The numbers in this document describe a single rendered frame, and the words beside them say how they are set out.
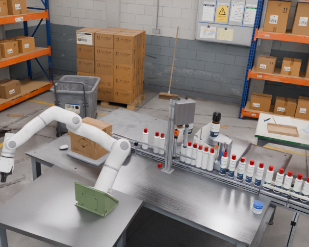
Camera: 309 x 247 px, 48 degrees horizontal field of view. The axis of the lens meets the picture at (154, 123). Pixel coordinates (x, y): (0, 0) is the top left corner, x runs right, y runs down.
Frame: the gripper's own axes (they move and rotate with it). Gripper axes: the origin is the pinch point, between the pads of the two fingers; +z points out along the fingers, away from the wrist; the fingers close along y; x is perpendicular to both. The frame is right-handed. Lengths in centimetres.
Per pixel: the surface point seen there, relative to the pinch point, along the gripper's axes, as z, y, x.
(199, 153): -38, 115, 95
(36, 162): -8, -32, 81
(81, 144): -30, 10, 83
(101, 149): -28, 28, 88
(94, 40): -214, -134, 346
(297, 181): -27, 193, 81
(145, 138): -44, 62, 107
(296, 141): -68, 203, 207
